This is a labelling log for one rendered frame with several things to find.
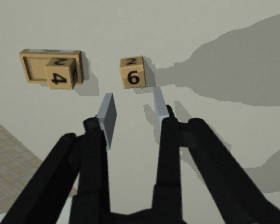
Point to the tan wooden number cube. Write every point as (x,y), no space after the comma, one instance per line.
(61,73)
(132,72)

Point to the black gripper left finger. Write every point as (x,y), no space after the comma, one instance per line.
(43,198)

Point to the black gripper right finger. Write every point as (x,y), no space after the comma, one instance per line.
(237,198)

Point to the tan wooden tray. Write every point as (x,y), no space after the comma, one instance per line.
(34,60)

